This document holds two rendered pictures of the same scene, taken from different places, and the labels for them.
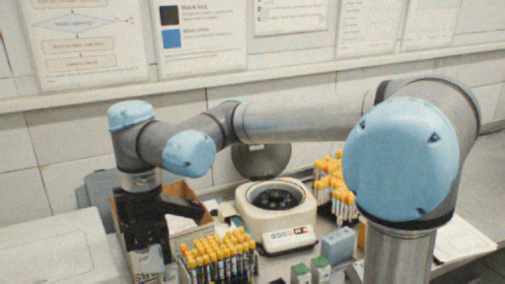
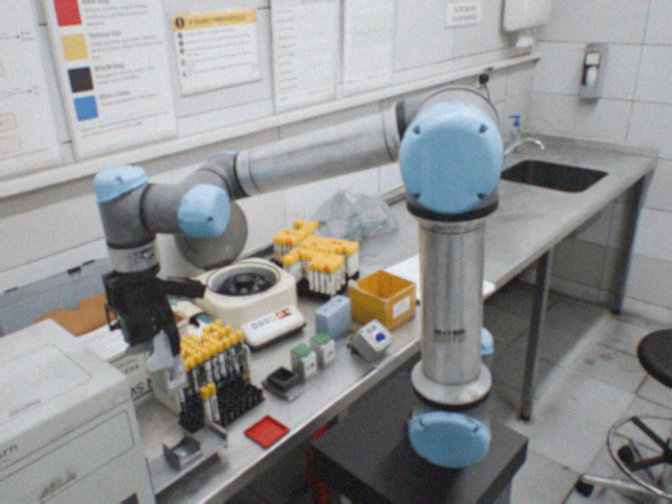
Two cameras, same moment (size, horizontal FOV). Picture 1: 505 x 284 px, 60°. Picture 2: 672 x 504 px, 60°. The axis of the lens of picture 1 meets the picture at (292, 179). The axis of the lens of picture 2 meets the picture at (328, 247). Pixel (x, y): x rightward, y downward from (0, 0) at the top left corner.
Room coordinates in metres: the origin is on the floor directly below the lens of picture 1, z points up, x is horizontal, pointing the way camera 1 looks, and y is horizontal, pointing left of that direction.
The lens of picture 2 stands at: (-0.18, 0.21, 1.71)
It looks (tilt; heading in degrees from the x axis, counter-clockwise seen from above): 24 degrees down; 344
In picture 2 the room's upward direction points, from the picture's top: 2 degrees counter-clockwise
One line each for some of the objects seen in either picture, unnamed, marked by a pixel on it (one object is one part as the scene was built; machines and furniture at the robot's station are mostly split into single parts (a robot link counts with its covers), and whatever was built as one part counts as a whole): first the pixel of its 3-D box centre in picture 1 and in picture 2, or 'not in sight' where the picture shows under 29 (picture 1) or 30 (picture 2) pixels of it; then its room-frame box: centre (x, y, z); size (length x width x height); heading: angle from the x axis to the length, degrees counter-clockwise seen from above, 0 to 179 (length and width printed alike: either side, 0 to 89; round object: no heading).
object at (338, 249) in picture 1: (337, 248); (333, 322); (1.04, -0.14, 0.92); 0.10 x 0.07 x 0.10; 127
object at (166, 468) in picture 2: not in sight; (173, 459); (0.69, 0.28, 0.92); 0.21 x 0.07 x 0.05; 121
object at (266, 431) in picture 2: not in sight; (266, 430); (0.76, 0.09, 0.88); 0.07 x 0.07 x 0.01; 31
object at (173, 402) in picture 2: (219, 266); (202, 372); (0.96, 0.20, 0.91); 0.20 x 0.10 x 0.07; 121
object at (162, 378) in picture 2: (166, 271); (168, 371); (0.71, 0.26, 1.11); 0.05 x 0.04 x 0.06; 29
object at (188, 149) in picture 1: (184, 146); (191, 206); (0.66, 0.18, 1.42); 0.11 x 0.11 x 0.08; 59
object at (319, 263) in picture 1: (320, 270); (322, 349); (0.96, -0.09, 0.91); 0.05 x 0.04 x 0.07; 31
